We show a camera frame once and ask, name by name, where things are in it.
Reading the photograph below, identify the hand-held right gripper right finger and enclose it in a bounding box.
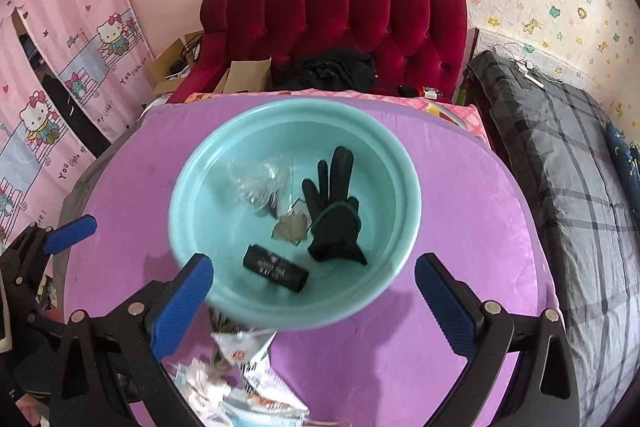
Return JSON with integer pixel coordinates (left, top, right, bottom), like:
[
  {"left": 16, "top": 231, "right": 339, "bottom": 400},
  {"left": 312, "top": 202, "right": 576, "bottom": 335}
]
[{"left": 415, "top": 253, "right": 583, "bottom": 427}]

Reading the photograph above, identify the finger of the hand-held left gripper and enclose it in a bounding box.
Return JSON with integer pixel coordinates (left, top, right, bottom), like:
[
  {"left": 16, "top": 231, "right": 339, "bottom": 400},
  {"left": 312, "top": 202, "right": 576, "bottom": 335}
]
[
  {"left": 22, "top": 307, "right": 76, "bottom": 343},
  {"left": 0, "top": 214, "right": 98, "bottom": 288}
]

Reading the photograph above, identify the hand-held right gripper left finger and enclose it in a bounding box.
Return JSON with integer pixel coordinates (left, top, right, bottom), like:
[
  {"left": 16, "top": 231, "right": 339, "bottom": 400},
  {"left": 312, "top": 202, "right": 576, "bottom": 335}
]
[{"left": 48, "top": 253, "right": 216, "bottom": 427}]

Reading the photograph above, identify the olive green cord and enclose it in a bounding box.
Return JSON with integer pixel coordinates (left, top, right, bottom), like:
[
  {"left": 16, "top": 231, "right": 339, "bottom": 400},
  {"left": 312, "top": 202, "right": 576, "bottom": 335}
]
[{"left": 206, "top": 307, "right": 241, "bottom": 375}]

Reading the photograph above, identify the white tissue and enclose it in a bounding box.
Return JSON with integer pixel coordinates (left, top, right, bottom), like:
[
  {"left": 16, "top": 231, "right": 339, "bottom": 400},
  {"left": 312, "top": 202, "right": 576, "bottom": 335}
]
[{"left": 175, "top": 359, "right": 236, "bottom": 408}]

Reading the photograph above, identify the white snack packet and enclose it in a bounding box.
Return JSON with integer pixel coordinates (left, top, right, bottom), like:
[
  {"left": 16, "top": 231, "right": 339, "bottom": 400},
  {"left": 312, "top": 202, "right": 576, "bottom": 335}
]
[{"left": 210, "top": 327, "right": 311, "bottom": 418}]

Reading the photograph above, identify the small black tube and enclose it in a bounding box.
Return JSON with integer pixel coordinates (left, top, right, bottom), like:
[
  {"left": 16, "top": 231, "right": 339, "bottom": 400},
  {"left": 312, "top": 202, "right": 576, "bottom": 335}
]
[{"left": 242, "top": 243, "right": 310, "bottom": 293}]

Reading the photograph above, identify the teal plastic basin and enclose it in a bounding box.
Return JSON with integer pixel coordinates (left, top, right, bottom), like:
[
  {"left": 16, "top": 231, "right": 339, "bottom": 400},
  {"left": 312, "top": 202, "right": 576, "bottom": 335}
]
[{"left": 168, "top": 99, "right": 422, "bottom": 333}]

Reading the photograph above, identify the blue face mask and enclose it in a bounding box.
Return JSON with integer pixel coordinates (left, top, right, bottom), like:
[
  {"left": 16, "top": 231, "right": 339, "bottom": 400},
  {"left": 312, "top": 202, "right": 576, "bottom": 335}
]
[{"left": 167, "top": 359, "right": 321, "bottom": 427}]

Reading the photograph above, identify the black glove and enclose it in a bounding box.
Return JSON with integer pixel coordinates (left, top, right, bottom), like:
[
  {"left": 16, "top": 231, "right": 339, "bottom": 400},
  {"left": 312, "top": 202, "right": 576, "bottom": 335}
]
[{"left": 301, "top": 146, "right": 368, "bottom": 266}]

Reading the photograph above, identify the clear plastic bag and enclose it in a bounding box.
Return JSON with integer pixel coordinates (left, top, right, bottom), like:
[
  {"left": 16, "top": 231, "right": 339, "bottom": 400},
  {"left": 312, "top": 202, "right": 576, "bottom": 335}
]
[{"left": 226, "top": 154, "right": 296, "bottom": 220}]

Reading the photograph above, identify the green hair tie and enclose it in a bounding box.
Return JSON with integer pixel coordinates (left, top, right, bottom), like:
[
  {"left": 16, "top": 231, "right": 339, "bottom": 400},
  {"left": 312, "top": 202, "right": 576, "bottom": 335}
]
[{"left": 312, "top": 197, "right": 362, "bottom": 233}]

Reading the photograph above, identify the shoe rack with shoes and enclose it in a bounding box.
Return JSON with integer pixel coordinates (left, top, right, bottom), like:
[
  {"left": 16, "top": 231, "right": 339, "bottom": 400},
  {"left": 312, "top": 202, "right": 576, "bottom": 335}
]
[{"left": 30, "top": 267, "right": 68, "bottom": 323}]

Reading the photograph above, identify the purple quilted mat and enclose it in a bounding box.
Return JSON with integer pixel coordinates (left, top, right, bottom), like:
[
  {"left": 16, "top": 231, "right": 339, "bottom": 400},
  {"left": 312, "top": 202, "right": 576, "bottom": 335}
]
[{"left": 62, "top": 94, "right": 561, "bottom": 427}]

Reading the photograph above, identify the grey plaid bedding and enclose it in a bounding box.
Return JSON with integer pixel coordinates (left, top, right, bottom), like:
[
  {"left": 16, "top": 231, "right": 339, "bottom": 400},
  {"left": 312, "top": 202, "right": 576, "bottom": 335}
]
[{"left": 467, "top": 49, "right": 640, "bottom": 427}]

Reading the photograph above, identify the open cardboard box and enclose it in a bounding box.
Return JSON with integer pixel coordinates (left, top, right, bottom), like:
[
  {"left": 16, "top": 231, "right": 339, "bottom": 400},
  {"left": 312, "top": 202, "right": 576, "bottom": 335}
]
[
  {"left": 215, "top": 56, "right": 273, "bottom": 95},
  {"left": 147, "top": 34, "right": 203, "bottom": 98}
]

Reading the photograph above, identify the pink printed tablecloth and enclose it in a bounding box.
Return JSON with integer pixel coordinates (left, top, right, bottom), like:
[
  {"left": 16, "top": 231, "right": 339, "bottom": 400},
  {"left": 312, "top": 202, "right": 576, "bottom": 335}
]
[{"left": 185, "top": 91, "right": 488, "bottom": 142}]

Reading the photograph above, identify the navy star print pillow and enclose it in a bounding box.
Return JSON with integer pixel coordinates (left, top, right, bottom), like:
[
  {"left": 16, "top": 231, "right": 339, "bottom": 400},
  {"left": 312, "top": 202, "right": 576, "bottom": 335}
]
[{"left": 606, "top": 122, "right": 640, "bottom": 198}]

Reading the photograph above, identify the black cloth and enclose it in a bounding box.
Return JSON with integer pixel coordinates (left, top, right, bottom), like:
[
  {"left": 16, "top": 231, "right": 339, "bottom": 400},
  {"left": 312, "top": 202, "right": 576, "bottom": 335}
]
[{"left": 272, "top": 48, "right": 377, "bottom": 92}]

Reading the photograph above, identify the red velvet tufted sofa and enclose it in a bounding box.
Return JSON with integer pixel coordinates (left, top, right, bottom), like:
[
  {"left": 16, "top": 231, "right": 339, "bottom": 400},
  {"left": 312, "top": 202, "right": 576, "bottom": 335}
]
[{"left": 165, "top": 0, "right": 468, "bottom": 105}]

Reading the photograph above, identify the white charger cable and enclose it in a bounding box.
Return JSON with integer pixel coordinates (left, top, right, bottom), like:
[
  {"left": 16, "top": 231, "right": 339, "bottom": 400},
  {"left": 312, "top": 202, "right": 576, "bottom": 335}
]
[{"left": 492, "top": 42, "right": 546, "bottom": 90}]

